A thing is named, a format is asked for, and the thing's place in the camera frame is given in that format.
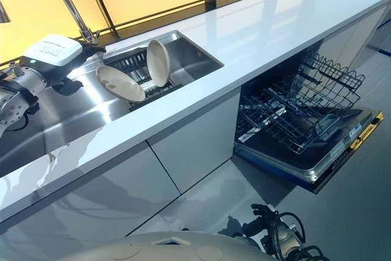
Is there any beige round plate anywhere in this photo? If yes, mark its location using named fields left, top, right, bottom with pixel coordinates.
left=95, top=65, right=147, bottom=103

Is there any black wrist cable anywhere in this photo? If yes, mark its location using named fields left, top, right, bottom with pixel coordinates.
left=273, top=211, right=307, bottom=245

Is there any wide grey cabinet door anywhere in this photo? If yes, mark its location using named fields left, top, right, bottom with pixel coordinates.
left=0, top=138, right=181, bottom=261

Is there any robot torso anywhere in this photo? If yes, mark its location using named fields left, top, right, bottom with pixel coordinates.
left=87, top=231, right=262, bottom=261

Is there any black dish rack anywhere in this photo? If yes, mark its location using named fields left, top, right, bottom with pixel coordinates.
left=105, top=47, right=178, bottom=106

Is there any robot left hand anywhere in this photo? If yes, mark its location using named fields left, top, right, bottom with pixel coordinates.
left=23, top=32, right=106, bottom=95

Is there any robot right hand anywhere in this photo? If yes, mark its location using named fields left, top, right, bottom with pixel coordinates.
left=242, top=203, right=277, bottom=241

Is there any chrome faucet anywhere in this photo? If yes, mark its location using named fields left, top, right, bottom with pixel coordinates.
left=38, top=0, right=102, bottom=43

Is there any narrow grey cabinet door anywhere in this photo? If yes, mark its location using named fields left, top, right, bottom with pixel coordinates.
left=146, top=92, right=241, bottom=196

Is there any beige deep plate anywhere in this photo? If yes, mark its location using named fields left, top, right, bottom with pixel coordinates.
left=145, top=39, right=171, bottom=88

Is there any grey cabinet side panel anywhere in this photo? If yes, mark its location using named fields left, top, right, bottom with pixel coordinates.
left=316, top=4, right=391, bottom=69

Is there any dishwasher door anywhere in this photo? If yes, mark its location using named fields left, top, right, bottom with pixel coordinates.
left=233, top=108, right=384, bottom=195

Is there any stainless steel sink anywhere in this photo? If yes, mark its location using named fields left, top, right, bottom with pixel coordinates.
left=0, top=30, right=225, bottom=179

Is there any small dark wire dishwasher rack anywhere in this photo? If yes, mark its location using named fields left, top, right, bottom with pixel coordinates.
left=291, top=52, right=366, bottom=98

